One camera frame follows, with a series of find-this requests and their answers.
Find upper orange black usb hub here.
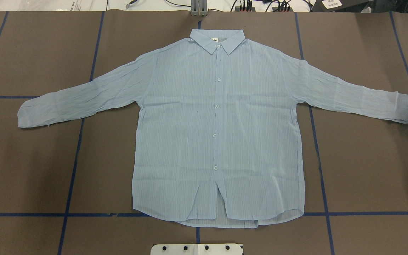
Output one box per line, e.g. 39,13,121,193
230,0,255,12

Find light blue button shirt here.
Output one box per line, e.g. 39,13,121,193
17,29,408,228

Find lower orange black usb hub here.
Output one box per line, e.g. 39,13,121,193
265,0,293,12

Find orange black usb hub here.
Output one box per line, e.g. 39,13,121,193
230,0,255,12
265,0,293,12

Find aluminium frame post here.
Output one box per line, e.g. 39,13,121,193
191,0,208,17

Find white pedestal column with base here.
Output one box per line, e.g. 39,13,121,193
150,243,244,255

